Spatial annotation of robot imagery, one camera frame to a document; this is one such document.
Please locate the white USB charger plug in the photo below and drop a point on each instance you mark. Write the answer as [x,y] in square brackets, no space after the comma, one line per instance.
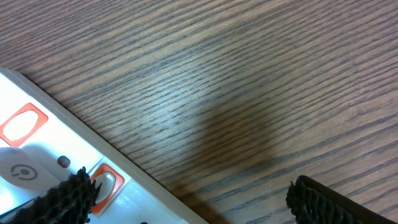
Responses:
[20,170]

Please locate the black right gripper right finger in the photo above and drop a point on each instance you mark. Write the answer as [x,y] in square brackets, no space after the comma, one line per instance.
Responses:
[311,202]

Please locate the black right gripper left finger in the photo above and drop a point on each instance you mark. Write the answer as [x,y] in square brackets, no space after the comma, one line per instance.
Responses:
[69,202]

